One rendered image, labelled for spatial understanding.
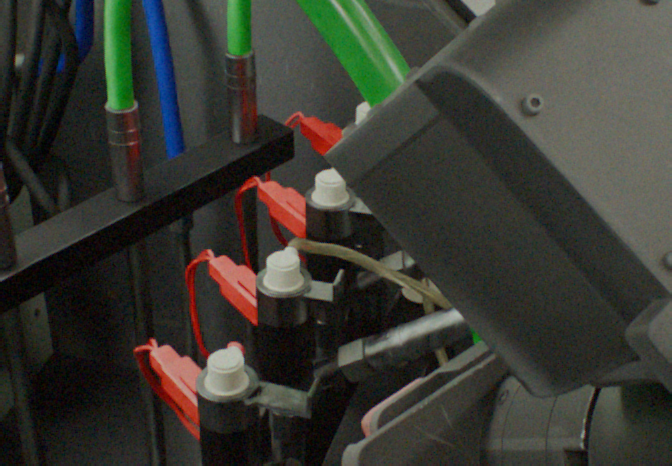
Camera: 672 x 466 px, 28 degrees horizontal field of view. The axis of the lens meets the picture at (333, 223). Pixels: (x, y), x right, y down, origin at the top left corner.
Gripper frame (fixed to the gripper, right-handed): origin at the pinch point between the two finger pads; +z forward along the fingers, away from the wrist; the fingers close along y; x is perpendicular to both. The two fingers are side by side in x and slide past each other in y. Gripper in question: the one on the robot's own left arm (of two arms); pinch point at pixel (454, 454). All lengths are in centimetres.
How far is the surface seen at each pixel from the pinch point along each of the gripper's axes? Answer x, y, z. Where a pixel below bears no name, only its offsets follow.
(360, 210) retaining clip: -7.7, -11.8, 29.1
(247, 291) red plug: -7.1, -4.1, 28.7
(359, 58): -11.2, -0.8, -7.6
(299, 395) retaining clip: -2.0, -1.4, 19.5
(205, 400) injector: -4.0, 2.2, 20.2
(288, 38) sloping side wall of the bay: -19.4, -18.0, 41.5
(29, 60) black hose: -25.9, -3.0, 42.2
